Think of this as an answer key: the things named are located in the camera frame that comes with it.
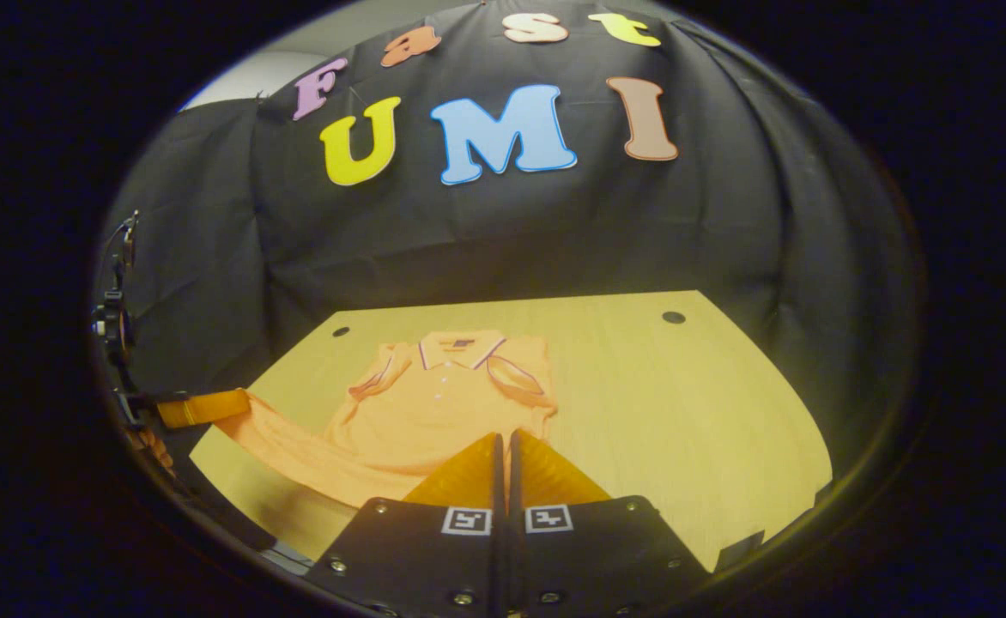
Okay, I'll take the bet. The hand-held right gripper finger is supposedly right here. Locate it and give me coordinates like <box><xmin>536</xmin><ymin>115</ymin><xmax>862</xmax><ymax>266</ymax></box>
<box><xmin>306</xmin><ymin>432</ymin><xmax>504</xmax><ymax>618</ymax></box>
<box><xmin>507</xmin><ymin>429</ymin><xmax>710</xmax><ymax>618</ymax></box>

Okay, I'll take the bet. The orange T-shirt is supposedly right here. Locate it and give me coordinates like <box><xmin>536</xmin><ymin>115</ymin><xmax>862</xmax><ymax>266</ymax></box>
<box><xmin>220</xmin><ymin>330</ymin><xmax>560</xmax><ymax>512</ymax></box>

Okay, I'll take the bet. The black backdrop cloth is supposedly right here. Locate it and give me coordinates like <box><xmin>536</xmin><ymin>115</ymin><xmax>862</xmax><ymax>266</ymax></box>
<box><xmin>95</xmin><ymin>0</ymin><xmax>920</xmax><ymax>482</ymax></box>

